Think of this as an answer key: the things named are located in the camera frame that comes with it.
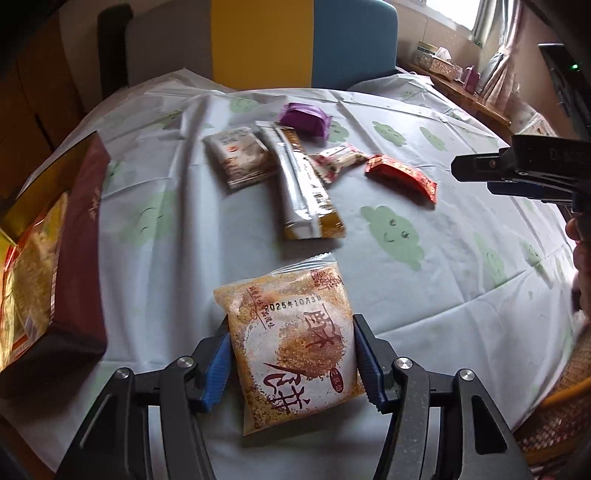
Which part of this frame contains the patterned tissue box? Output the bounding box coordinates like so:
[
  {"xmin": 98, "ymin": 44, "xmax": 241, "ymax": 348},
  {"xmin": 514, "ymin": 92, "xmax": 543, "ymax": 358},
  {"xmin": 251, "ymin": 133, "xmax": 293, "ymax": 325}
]
[{"xmin": 414, "ymin": 41, "xmax": 463, "ymax": 81}]

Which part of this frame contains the purple bottle on shelf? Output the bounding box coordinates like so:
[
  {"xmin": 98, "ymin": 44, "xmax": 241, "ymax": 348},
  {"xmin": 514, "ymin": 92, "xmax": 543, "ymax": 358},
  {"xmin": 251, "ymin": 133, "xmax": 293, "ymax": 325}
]
[{"xmin": 464, "ymin": 65, "xmax": 480, "ymax": 95}]

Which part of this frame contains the woven rattan chair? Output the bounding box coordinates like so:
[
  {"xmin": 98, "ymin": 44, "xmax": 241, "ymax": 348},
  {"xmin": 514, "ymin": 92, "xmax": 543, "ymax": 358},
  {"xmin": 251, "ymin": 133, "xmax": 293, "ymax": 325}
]
[{"xmin": 515, "ymin": 327, "xmax": 590, "ymax": 467}]

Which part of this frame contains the white floral snack bar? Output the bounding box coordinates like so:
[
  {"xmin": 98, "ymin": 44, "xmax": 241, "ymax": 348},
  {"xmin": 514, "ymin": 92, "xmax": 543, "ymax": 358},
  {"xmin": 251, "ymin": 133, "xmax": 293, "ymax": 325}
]
[{"xmin": 310, "ymin": 143, "xmax": 370, "ymax": 184}]

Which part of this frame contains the golden sesame cake packet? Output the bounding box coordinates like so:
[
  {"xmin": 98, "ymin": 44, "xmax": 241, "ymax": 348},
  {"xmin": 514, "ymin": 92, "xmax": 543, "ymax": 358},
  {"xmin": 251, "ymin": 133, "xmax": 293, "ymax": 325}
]
[{"xmin": 213, "ymin": 253, "xmax": 363, "ymax": 435}]

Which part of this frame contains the red candy packet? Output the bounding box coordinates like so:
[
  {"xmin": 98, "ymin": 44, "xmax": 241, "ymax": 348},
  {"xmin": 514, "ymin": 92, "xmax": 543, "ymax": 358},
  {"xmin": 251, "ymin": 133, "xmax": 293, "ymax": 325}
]
[{"xmin": 365, "ymin": 154, "xmax": 438, "ymax": 205}]

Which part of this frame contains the white brown snack sachet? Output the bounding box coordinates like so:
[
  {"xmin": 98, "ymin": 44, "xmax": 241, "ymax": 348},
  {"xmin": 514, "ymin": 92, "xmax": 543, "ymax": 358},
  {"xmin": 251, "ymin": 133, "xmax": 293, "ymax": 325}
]
[{"xmin": 204, "ymin": 127, "xmax": 276, "ymax": 190}]

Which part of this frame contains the orange red snack bag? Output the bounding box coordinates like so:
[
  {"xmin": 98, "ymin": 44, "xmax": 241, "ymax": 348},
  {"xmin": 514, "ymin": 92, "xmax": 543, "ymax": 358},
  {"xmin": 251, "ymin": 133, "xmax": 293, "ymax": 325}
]
[{"xmin": 1, "ymin": 193, "xmax": 69, "ymax": 368}]

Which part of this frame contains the grey yellow blue sofa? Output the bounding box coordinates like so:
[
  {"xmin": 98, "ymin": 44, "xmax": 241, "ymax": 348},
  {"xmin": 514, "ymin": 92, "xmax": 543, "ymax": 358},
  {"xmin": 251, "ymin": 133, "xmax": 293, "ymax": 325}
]
[{"xmin": 125, "ymin": 1, "xmax": 399, "ymax": 90}]

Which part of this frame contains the purple snack packet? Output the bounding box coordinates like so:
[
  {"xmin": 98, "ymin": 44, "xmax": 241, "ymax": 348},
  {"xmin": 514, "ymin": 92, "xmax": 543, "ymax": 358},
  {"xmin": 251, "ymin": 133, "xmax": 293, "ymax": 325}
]
[{"xmin": 280, "ymin": 102, "xmax": 332, "ymax": 140}]

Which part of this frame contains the wooden side shelf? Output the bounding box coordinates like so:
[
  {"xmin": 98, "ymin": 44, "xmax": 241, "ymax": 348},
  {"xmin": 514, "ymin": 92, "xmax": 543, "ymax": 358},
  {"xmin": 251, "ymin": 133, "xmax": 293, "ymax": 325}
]
[{"xmin": 398, "ymin": 60, "xmax": 512, "ymax": 143}]

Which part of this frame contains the gold and brown tin box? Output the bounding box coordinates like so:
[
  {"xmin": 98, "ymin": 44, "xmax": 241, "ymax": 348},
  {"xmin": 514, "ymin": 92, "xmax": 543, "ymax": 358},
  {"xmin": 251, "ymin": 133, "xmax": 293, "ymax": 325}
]
[{"xmin": 1, "ymin": 133, "xmax": 110, "ymax": 399}]

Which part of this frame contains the black rolled mat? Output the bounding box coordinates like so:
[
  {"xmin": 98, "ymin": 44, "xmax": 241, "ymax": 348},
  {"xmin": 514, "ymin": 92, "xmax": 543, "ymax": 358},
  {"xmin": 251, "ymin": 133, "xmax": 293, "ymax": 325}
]
[{"xmin": 97, "ymin": 3, "xmax": 134, "ymax": 99}]

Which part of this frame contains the white cloud-print tablecloth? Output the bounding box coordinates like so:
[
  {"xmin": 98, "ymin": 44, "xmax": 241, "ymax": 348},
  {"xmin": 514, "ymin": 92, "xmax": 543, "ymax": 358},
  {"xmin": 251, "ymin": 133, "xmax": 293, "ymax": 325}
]
[{"xmin": 1, "ymin": 71, "xmax": 580, "ymax": 479}]

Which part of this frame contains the white curtain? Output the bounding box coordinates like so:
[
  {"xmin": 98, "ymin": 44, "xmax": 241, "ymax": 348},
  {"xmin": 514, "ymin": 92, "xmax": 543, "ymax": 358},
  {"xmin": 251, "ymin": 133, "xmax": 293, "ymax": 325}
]
[{"xmin": 476, "ymin": 1, "xmax": 526, "ymax": 113}]

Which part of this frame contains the person's hand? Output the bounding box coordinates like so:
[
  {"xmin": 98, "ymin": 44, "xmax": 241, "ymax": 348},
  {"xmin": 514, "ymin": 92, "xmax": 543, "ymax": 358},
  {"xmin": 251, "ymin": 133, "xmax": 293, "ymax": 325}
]
[{"xmin": 565, "ymin": 215, "xmax": 591, "ymax": 319}]

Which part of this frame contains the long silver brown stick packet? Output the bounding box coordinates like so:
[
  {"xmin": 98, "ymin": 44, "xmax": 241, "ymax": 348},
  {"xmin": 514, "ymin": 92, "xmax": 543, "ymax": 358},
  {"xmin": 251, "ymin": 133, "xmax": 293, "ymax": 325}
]
[{"xmin": 256, "ymin": 121, "xmax": 346, "ymax": 240}]

